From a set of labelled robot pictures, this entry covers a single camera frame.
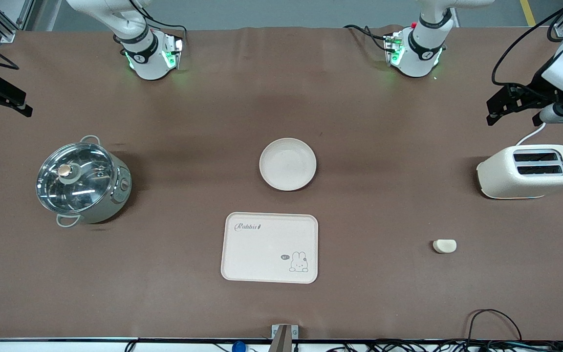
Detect round cream plate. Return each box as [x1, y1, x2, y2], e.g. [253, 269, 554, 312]
[260, 138, 317, 191]

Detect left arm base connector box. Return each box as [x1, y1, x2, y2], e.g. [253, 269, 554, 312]
[384, 32, 405, 67]

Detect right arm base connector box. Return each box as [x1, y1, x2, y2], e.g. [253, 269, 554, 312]
[162, 33, 185, 70]

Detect cream rabbit print tray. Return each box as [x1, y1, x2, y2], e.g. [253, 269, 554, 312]
[221, 212, 319, 284]

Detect cream two-slot toaster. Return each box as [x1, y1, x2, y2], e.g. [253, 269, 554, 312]
[476, 144, 563, 199]

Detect brown table mat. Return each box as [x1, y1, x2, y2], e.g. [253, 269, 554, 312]
[0, 24, 563, 341]

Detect left arm wrist cable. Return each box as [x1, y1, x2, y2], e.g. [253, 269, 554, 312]
[491, 0, 563, 88]

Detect white toaster power cable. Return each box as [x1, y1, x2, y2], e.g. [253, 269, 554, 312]
[515, 122, 547, 147]

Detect left arm base black cable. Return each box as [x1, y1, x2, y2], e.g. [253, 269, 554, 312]
[344, 23, 394, 52]

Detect arm base black cable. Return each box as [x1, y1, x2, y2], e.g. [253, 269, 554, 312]
[130, 0, 188, 47]
[344, 23, 394, 52]

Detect right arm base black cable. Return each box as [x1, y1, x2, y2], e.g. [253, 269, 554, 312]
[130, 0, 188, 47]

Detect black looped cable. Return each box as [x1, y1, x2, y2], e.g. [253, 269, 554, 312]
[466, 308, 523, 343]

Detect black cable bundle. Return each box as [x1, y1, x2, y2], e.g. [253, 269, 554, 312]
[325, 339, 563, 352]

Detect grey metal camera bracket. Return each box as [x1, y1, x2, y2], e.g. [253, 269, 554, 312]
[271, 324, 300, 352]

